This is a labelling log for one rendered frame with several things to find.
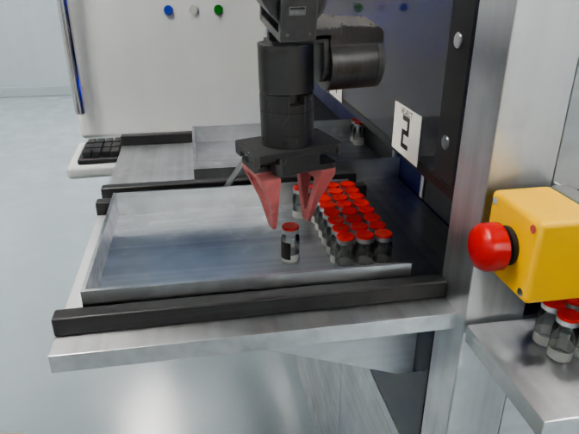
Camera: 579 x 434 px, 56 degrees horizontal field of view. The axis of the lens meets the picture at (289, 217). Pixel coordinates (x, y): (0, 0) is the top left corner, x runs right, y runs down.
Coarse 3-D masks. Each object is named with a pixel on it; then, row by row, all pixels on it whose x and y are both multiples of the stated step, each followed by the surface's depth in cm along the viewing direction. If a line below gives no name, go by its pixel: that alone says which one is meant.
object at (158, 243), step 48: (144, 192) 77; (192, 192) 78; (240, 192) 79; (288, 192) 80; (144, 240) 70; (192, 240) 70; (240, 240) 70; (96, 288) 53; (144, 288) 54; (192, 288) 55; (240, 288) 56
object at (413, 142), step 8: (400, 104) 67; (400, 112) 67; (408, 112) 64; (400, 120) 67; (416, 120) 62; (400, 128) 68; (416, 128) 62; (392, 136) 70; (400, 136) 68; (408, 136) 65; (416, 136) 63; (392, 144) 71; (400, 144) 68; (408, 144) 65; (416, 144) 63; (400, 152) 68; (408, 152) 65; (416, 152) 63; (408, 160) 66; (416, 160) 63
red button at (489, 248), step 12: (480, 228) 44; (492, 228) 43; (504, 228) 43; (468, 240) 45; (480, 240) 43; (492, 240) 42; (504, 240) 42; (480, 252) 43; (492, 252) 42; (504, 252) 42; (480, 264) 44; (492, 264) 43; (504, 264) 43
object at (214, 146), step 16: (192, 128) 107; (208, 128) 109; (224, 128) 109; (240, 128) 110; (256, 128) 110; (320, 128) 113; (336, 128) 113; (192, 144) 97; (208, 144) 108; (224, 144) 108; (352, 144) 108; (208, 160) 99; (224, 160) 99; (336, 160) 89; (352, 160) 89; (368, 160) 90; (384, 160) 90; (208, 176) 86; (224, 176) 86; (240, 176) 87; (368, 176) 91; (384, 176) 91
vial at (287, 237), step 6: (282, 234) 64; (288, 234) 63; (294, 234) 63; (282, 240) 64; (288, 240) 63; (294, 240) 63; (294, 246) 64; (294, 252) 64; (282, 258) 65; (294, 258) 64
